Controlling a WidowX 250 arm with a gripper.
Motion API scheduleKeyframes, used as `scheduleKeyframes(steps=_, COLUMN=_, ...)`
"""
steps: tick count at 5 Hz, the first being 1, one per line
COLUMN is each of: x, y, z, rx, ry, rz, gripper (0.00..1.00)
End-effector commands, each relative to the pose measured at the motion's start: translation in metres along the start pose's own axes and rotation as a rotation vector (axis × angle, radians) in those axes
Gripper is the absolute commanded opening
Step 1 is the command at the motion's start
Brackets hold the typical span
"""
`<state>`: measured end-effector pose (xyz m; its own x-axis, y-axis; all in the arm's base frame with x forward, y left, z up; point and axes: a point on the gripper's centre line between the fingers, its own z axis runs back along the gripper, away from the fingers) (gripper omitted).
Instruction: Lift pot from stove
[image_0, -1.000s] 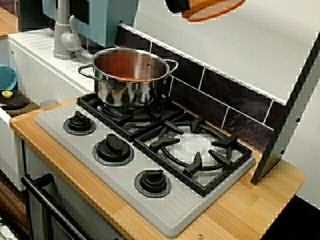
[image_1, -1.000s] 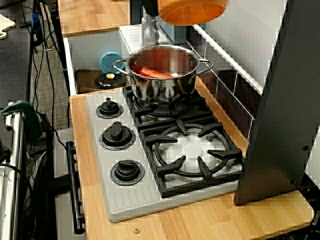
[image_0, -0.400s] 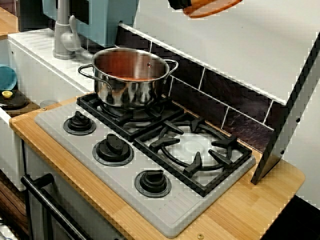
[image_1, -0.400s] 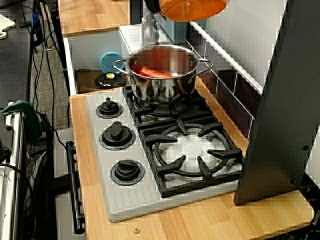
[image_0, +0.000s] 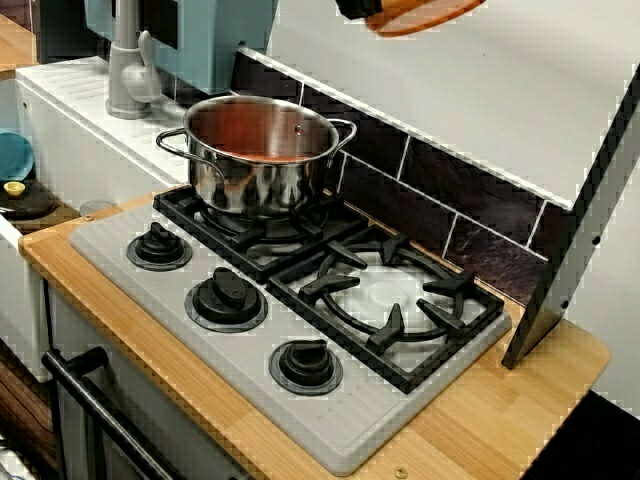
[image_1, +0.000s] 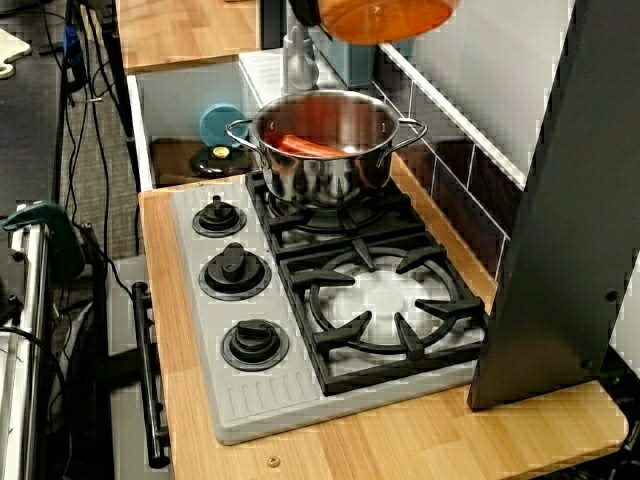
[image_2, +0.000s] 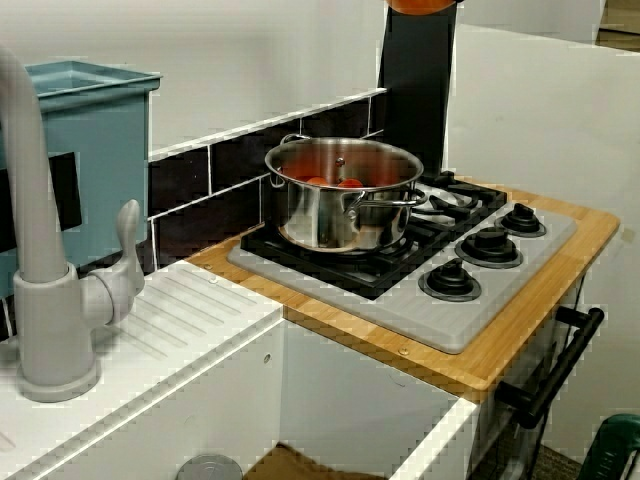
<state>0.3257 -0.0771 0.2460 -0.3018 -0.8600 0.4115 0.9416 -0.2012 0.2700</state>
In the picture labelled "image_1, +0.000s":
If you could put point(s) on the wooden table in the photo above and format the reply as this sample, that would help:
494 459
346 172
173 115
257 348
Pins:
175 35

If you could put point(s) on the dark tile backsplash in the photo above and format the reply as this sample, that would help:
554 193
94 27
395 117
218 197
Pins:
450 200

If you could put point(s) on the white cutting board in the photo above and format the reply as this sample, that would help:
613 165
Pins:
12 52

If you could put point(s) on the black burner grate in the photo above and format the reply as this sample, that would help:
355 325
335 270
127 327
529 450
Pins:
400 225
425 305

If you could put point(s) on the orange plastic pot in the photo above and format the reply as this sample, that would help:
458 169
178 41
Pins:
390 25

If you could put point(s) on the large black stove knob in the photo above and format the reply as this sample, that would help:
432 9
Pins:
232 275

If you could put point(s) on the small black stove knob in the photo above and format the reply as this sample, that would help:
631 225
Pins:
217 220

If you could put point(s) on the stainless steel pot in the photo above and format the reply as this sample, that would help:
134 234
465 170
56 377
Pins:
325 180

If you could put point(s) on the green clamp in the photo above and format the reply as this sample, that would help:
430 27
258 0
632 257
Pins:
60 240

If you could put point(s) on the grey stove top plate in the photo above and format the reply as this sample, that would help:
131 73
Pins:
260 400

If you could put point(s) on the black lid yellow knob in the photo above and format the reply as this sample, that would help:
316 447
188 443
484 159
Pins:
210 165

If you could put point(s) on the orange toy carrot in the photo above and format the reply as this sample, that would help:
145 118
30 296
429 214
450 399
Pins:
305 146

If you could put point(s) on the teal plastic plate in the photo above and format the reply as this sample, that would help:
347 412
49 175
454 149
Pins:
215 125

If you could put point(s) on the black kitchen side panel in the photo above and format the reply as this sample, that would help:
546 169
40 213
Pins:
550 250

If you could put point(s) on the grey toy faucet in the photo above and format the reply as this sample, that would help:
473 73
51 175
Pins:
300 65

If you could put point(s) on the silver aluminium rail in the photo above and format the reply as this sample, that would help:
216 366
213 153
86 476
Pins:
27 325

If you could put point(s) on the white oven cabinet front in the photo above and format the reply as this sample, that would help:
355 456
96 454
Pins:
125 400

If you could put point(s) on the white toy sink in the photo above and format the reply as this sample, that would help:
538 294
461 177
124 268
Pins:
175 100

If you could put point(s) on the wooden countertop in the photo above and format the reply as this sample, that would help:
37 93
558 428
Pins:
400 440

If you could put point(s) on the white kitchen back panel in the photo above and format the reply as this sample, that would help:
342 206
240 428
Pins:
490 75

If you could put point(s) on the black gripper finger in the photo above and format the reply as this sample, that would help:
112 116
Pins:
305 11

